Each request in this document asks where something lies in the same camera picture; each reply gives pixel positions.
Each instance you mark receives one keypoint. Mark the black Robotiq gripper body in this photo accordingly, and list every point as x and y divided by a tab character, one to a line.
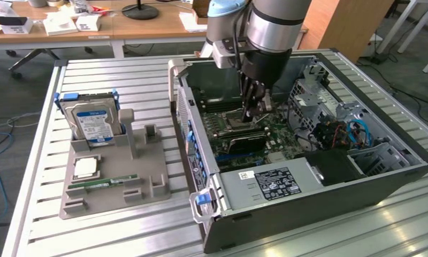
264	67

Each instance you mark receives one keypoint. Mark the black graphics card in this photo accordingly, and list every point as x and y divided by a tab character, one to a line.
245	147

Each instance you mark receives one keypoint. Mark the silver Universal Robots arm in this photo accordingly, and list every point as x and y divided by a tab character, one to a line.
270	26

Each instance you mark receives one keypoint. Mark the black RAM slot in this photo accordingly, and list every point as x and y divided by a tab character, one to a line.
221	101
221	107

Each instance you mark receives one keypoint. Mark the CPU socket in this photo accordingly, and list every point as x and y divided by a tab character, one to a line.
232	121

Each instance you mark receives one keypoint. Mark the metal drive cage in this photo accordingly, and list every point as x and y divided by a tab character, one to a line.
306	107

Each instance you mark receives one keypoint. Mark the green motherboard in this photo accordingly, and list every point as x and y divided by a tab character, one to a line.
281	147

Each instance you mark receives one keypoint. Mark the blue expansion slot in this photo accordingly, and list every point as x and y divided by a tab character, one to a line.
222	158

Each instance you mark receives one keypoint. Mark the white paper stack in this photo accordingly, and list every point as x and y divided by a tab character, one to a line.
192	22

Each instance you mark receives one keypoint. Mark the wooden cabinet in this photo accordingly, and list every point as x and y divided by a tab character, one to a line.
341	26

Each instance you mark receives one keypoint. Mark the brown cardboard box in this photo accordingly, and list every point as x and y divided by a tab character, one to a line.
198	8

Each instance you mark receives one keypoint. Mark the black rear label sticker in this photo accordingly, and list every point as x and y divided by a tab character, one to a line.
196	171

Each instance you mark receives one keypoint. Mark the black power adapter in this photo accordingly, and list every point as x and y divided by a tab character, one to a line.
377	59

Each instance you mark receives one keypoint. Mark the white floor device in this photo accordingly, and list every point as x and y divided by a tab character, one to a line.
374	42

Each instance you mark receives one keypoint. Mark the grey power supply unit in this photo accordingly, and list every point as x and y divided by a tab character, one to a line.
242	192

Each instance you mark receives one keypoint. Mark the blue case release tab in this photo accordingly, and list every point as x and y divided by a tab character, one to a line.
201	200

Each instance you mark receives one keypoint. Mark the metal disk bay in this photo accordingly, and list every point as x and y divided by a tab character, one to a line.
377	158

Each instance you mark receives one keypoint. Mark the black round lamp base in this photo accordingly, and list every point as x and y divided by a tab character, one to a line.
140	13

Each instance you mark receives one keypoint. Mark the grey parts rack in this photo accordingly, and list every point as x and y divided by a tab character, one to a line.
110	160

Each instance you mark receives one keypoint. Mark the black open PC case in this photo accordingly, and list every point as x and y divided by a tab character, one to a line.
306	214

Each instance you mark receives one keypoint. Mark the hard disk in blue carrier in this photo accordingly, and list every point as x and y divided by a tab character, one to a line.
89	120

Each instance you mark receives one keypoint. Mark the green RAM stick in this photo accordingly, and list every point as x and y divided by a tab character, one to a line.
102	183

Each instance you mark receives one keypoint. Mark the silver CPU chip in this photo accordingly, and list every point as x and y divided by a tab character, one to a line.
85	168

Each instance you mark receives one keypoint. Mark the white box with label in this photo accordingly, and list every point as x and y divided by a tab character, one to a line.
86	24

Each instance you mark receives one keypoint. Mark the white open cardboard box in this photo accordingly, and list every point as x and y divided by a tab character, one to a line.
58	26

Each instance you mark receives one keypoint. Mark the black chair base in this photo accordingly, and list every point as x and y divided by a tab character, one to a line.
32	59

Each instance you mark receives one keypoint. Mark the tape roll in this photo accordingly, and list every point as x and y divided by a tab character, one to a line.
53	2

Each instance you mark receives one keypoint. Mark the wooden desk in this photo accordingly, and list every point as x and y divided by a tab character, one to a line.
28	37

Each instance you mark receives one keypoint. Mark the grey metal cup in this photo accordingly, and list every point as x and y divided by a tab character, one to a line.
37	3

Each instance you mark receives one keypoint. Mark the white box with black lid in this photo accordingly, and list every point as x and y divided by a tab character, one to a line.
17	28

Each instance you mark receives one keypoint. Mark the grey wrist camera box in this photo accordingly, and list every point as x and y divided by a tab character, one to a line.
222	56

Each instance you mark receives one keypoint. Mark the black intrusion switch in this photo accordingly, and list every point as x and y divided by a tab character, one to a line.
190	102

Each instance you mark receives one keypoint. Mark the white desk frame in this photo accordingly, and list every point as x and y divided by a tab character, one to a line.
396	26

